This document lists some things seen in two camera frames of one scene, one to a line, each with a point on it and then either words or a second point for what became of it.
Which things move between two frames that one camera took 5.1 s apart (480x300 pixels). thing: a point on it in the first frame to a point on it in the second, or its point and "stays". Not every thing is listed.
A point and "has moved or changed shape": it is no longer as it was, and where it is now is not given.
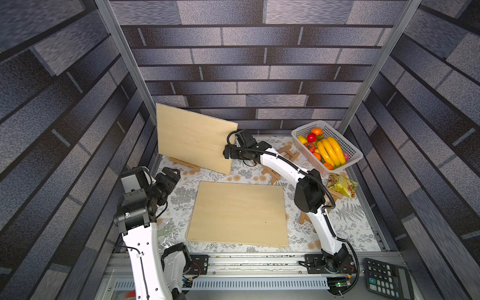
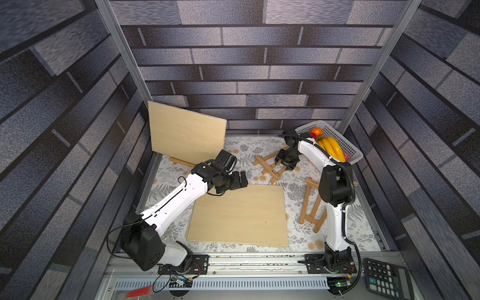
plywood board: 192,139 has moved or changed shape
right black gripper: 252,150 to 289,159
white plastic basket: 354,154 stays
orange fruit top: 317,130 stays
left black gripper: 169,184 to 237,182
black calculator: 389,280 stays
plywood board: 238,213 stays
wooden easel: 290,156 stays
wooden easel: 179,162 stays
